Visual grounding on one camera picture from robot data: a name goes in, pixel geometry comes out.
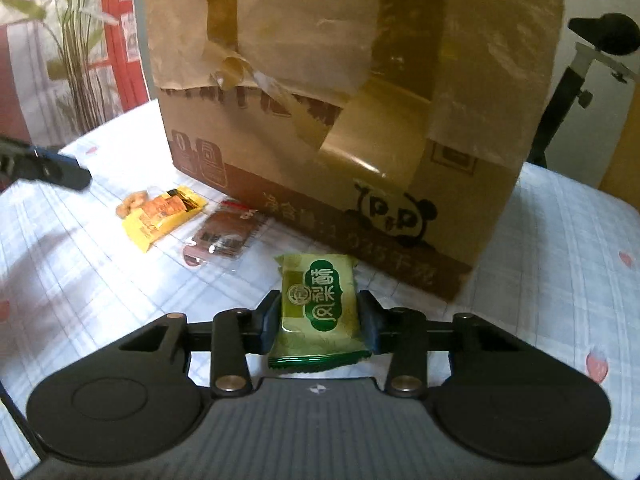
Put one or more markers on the black exercise bike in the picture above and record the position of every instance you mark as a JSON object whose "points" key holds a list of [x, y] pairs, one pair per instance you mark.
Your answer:
{"points": [[570, 105]]}

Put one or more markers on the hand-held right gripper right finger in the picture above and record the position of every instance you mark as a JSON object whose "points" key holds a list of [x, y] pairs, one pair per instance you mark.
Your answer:
{"points": [[368, 323]]}

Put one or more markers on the yellow and orange snack packet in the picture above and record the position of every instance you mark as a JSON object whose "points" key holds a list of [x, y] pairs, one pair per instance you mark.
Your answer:
{"points": [[157, 215]]}

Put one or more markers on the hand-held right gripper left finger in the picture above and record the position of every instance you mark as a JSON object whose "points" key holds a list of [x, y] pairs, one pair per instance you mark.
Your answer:
{"points": [[272, 321]]}

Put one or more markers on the brown cardboard box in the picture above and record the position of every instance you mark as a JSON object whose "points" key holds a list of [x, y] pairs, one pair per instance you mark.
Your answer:
{"points": [[350, 110]]}

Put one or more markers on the green pastry packet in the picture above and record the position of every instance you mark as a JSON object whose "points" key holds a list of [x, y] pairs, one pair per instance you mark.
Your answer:
{"points": [[320, 300]]}

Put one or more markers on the green leafy plant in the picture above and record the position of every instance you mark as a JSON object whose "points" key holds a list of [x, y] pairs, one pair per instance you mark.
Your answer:
{"points": [[75, 45]]}

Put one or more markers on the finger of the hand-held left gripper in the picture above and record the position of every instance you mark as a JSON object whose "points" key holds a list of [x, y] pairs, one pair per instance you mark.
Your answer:
{"points": [[55, 167]]}

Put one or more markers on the brown clear snack packet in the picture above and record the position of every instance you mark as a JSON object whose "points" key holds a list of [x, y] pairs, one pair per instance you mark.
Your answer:
{"points": [[225, 235]]}

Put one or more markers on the yellow wooden door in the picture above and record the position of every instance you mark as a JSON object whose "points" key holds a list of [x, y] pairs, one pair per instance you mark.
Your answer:
{"points": [[622, 170]]}

